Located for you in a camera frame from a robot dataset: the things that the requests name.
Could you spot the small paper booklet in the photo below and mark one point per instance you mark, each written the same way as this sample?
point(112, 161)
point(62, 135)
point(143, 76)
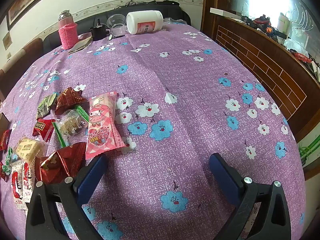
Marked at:
point(81, 45)

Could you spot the green white candy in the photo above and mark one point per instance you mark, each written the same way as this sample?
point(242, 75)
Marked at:
point(9, 155)

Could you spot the red orange snack packet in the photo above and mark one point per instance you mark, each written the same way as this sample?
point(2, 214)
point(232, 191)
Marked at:
point(5, 140)

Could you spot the clear plastic cup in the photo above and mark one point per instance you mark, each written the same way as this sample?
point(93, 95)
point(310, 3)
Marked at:
point(116, 25)

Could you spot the beige green snack packet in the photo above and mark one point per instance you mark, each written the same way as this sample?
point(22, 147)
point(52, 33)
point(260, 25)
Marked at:
point(45, 106)

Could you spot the pink snack packet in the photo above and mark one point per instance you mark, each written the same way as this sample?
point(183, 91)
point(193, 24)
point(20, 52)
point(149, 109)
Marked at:
point(102, 125)

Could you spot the pink knit-sleeved bottle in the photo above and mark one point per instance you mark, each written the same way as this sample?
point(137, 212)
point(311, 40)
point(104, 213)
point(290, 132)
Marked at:
point(68, 35)

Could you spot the small black holder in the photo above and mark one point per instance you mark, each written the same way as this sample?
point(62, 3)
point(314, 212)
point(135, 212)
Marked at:
point(98, 32)

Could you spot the brown sofa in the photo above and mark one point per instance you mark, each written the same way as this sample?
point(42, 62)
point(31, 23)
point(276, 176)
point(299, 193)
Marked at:
point(27, 52)

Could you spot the dark cloth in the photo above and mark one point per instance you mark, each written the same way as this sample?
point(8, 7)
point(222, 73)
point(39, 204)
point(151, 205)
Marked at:
point(170, 3)

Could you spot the dark red foil snack packet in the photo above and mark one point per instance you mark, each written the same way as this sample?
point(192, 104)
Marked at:
point(68, 100)
point(60, 165)

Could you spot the red black tool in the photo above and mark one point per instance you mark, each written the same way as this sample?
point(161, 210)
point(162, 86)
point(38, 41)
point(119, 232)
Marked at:
point(261, 22)

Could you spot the small black white stick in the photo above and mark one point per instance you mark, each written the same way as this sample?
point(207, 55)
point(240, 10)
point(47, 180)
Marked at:
point(117, 36)

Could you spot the white red snack packet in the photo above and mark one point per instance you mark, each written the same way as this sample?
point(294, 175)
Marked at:
point(16, 182)
point(28, 185)

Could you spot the clear green-edged snack packet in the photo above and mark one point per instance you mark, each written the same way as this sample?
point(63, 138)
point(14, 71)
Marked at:
point(71, 126)

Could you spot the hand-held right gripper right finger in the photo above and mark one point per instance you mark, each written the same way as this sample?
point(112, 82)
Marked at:
point(223, 177)

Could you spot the purple floral tablecloth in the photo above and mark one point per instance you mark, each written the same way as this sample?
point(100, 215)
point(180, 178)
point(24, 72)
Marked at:
point(175, 80)

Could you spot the small wall plaque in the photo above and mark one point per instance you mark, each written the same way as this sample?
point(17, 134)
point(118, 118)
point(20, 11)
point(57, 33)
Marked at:
point(6, 41)

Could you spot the wooden brick-pattern counter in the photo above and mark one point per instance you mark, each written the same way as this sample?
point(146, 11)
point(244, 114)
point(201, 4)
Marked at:
point(262, 62)

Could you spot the black sofa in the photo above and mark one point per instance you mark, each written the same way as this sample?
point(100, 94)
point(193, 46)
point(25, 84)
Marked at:
point(86, 23)

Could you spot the white jug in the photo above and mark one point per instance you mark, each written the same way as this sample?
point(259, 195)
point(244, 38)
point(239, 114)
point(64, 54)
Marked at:
point(283, 23)

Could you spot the cream snack packet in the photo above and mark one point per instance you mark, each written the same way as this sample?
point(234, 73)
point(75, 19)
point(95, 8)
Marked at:
point(28, 150)

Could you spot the cardboard box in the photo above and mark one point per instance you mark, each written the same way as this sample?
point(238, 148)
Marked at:
point(3, 123)

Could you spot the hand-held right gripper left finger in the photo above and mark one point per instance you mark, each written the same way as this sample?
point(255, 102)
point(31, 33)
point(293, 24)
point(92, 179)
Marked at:
point(92, 180)

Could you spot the white plastic jar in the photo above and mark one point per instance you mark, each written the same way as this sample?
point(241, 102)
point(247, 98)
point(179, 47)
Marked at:
point(145, 21)

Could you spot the small red snack packet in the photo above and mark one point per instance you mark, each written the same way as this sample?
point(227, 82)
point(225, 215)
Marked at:
point(42, 127)

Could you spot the white flat box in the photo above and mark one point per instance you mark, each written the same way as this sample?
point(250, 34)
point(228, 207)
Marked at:
point(225, 11)

